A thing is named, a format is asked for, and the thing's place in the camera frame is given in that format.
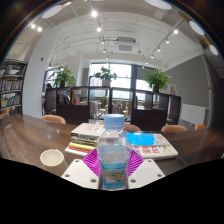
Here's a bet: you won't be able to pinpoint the cream ceramic cup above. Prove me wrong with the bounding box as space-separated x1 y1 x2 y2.
39 148 65 168

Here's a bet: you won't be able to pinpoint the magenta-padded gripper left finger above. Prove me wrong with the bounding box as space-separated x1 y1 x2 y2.
61 148 101 190

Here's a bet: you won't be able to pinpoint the bushy potted green plant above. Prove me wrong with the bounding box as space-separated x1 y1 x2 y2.
49 64 77 89

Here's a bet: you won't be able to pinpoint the large glass window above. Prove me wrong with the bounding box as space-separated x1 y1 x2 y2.
88 63 156 101

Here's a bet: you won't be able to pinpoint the yellow-spined book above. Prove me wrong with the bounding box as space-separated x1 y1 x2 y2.
68 141 98 152

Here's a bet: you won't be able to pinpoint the red and white book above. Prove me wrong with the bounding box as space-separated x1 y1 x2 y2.
64 145 93 158

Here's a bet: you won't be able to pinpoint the clear blue-capped water bottle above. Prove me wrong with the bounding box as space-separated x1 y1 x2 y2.
96 113 133 191

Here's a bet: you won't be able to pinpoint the tall potted green plant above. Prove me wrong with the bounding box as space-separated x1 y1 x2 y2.
143 68 172 94

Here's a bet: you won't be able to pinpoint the dark-spined book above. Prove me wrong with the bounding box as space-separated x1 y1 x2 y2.
71 134 100 145

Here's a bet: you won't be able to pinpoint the track ceiling spotlights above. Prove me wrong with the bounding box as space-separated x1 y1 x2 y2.
29 9 179 66

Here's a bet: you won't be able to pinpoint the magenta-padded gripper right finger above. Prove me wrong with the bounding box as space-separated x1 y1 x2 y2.
127 148 166 190

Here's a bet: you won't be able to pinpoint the ceiling air conditioner unit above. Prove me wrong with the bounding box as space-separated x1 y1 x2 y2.
114 36 138 54

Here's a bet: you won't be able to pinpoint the white-covered book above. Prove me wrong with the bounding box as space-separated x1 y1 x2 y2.
70 122 106 138

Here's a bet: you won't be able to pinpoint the dark open shelf unit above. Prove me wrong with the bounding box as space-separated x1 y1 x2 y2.
43 85 183 132

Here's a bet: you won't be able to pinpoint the white board on wall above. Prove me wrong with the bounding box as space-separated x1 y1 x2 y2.
180 103 208 126

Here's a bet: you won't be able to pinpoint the round white ceiling lights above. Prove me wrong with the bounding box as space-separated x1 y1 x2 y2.
41 0 219 56

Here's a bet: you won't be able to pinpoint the small potted green plant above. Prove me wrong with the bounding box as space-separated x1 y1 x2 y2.
94 65 118 87

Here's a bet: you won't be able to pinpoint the large blue and white book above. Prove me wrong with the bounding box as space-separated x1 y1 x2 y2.
125 131 179 161

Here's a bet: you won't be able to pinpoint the wall bookshelf with books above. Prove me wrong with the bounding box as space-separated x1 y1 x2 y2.
0 59 29 118

